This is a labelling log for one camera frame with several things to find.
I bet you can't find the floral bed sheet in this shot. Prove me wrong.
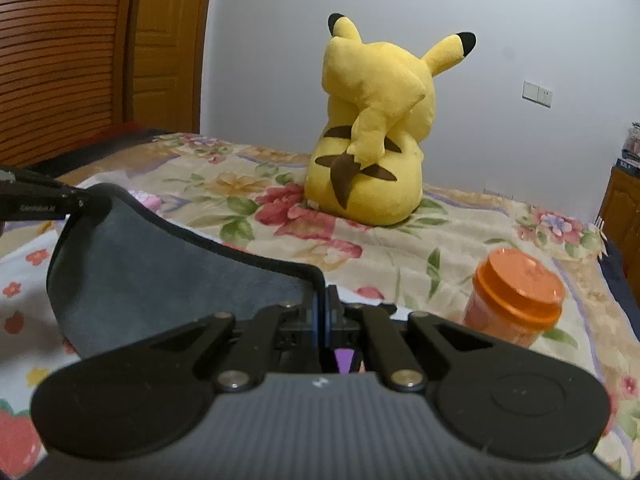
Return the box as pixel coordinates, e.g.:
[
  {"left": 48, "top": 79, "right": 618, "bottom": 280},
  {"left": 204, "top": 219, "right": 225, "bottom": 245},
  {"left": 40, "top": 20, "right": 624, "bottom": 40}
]
[{"left": 0, "top": 132, "right": 640, "bottom": 480}]

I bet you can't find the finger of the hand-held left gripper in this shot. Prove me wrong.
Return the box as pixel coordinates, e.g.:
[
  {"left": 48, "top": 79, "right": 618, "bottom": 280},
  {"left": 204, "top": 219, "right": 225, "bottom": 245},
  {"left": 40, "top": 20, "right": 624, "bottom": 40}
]
[{"left": 0, "top": 165, "right": 94, "bottom": 213}]

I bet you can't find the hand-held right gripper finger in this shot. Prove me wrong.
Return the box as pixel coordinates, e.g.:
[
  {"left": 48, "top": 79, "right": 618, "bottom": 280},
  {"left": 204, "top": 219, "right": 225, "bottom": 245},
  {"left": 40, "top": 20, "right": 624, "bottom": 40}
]
[
  {"left": 144, "top": 280, "right": 324, "bottom": 394},
  {"left": 325, "top": 284, "right": 497, "bottom": 394}
]

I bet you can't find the wooden cabinet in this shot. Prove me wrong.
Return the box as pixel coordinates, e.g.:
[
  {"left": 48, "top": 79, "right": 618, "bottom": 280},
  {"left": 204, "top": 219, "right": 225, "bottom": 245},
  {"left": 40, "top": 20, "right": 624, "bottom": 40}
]
[{"left": 597, "top": 164, "right": 640, "bottom": 307}]

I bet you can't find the stack of books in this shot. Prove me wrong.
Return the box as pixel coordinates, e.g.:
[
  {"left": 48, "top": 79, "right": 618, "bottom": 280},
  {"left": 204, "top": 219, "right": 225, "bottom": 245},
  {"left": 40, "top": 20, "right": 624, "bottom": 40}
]
[{"left": 615, "top": 121, "right": 640, "bottom": 177}]

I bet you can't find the wooden door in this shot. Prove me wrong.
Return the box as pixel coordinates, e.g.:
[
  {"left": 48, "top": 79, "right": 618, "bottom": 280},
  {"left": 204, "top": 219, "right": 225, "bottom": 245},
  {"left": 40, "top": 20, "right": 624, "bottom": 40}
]
[{"left": 131, "top": 0, "right": 217, "bottom": 136}]

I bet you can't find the white wall socket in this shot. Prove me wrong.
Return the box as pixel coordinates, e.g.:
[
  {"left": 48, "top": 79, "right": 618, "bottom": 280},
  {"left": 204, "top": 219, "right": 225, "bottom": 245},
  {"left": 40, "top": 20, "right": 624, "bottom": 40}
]
[{"left": 521, "top": 79, "right": 554, "bottom": 109}]

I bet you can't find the white strawberry print blanket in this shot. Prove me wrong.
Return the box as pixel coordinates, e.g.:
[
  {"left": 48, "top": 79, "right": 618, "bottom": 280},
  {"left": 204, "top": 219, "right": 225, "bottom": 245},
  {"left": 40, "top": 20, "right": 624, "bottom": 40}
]
[{"left": 0, "top": 175, "right": 166, "bottom": 467}]

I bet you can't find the orange lidded jar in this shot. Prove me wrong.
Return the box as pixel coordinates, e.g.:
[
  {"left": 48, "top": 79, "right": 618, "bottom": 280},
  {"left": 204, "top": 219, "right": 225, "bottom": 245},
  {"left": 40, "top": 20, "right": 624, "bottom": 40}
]
[{"left": 462, "top": 248, "right": 568, "bottom": 349}]

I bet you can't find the grey towel with dark border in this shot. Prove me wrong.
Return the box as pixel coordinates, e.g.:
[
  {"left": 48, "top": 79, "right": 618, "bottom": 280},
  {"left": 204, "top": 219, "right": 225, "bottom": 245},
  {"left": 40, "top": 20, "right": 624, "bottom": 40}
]
[{"left": 46, "top": 183, "right": 327, "bottom": 362}]

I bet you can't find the wooden slatted headboard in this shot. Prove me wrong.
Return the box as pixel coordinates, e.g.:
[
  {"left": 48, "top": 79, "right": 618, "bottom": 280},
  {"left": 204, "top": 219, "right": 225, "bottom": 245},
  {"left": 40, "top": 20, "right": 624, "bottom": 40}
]
[{"left": 0, "top": 0, "right": 140, "bottom": 169}]

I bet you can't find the yellow plush toy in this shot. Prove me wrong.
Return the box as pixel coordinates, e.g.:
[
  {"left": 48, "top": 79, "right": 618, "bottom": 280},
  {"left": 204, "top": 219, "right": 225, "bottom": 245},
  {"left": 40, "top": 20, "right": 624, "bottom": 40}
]
[{"left": 304, "top": 12, "right": 477, "bottom": 226}]

